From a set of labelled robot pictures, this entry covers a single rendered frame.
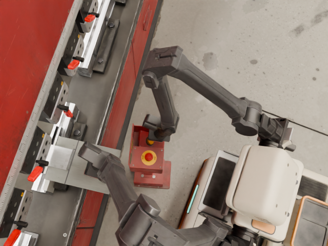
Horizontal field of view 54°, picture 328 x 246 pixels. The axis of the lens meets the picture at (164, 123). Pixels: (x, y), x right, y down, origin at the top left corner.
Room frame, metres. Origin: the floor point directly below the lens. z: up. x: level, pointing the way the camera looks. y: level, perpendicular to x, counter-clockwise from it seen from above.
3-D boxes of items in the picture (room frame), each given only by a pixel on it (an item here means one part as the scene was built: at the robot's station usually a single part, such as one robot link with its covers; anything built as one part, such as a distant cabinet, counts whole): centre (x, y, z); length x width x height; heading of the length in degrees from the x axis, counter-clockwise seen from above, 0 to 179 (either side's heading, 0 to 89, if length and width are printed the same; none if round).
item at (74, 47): (0.59, 0.41, 1.21); 0.15 x 0.09 x 0.17; 174
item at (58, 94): (0.39, 0.43, 1.21); 0.15 x 0.09 x 0.17; 174
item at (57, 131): (0.24, 0.44, 0.99); 0.20 x 0.03 x 0.03; 174
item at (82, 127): (0.25, 0.38, 0.89); 0.30 x 0.05 x 0.03; 174
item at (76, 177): (0.20, 0.30, 1.00); 0.26 x 0.18 x 0.01; 84
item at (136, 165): (0.35, 0.06, 0.75); 0.20 x 0.16 x 0.18; 3
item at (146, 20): (1.22, 0.18, 0.59); 0.15 x 0.02 x 0.07; 174
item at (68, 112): (0.36, 0.37, 1.15); 0.04 x 0.02 x 0.10; 84
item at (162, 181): (0.35, 0.03, 0.06); 0.25 x 0.20 x 0.12; 93
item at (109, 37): (0.81, 0.33, 0.89); 0.30 x 0.05 x 0.03; 174
